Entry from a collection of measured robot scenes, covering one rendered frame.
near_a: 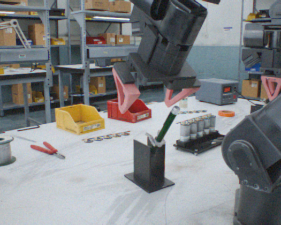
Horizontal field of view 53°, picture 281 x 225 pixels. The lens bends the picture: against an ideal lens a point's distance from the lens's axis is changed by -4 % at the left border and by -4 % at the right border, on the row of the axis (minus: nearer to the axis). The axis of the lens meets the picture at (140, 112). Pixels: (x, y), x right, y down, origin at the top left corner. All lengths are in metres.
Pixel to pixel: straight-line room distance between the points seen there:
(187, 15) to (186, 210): 0.28
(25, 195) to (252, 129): 0.38
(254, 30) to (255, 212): 0.63
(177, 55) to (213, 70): 5.84
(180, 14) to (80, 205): 0.32
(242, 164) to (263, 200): 0.05
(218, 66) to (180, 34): 5.79
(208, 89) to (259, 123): 0.92
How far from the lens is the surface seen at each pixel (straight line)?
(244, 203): 0.41
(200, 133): 0.75
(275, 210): 0.40
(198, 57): 6.47
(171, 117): 0.46
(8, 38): 4.61
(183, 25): 0.41
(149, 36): 0.45
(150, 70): 0.45
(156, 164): 0.55
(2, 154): 0.68
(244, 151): 0.36
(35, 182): 0.58
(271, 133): 0.36
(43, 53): 2.94
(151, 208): 0.47
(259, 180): 0.37
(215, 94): 1.25
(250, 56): 0.95
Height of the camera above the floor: 0.99
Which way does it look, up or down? 13 degrees down
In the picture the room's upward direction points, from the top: straight up
